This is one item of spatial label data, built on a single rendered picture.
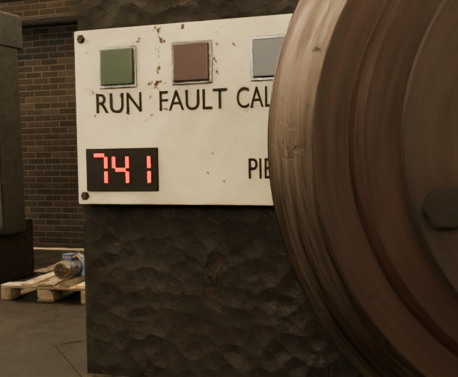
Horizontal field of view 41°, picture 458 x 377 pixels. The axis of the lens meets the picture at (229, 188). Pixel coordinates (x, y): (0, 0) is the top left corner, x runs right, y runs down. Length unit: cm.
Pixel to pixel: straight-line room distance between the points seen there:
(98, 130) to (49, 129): 714
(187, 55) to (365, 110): 25
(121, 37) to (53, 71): 717
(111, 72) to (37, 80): 728
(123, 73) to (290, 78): 23
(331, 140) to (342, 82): 4
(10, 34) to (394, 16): 555
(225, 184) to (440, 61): 30
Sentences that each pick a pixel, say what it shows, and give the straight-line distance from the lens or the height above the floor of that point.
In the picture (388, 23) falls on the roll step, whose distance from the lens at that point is 41.
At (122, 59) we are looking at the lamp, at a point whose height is 121.
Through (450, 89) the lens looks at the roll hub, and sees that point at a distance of 35.
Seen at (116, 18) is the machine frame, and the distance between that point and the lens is 67.
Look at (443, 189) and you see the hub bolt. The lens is 34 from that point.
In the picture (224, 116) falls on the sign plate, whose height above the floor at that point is 115.
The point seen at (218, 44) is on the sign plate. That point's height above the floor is 122.
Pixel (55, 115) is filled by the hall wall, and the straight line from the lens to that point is 775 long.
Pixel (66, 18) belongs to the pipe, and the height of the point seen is 271.
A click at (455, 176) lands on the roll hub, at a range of 35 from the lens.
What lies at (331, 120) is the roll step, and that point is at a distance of 42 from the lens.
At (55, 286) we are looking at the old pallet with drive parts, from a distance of 496.
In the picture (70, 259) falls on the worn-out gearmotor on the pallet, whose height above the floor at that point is 31.
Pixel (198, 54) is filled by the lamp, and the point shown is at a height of 121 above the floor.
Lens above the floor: 111
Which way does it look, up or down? 3 degrees down
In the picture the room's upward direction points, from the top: 1 degrees counter-clockwise
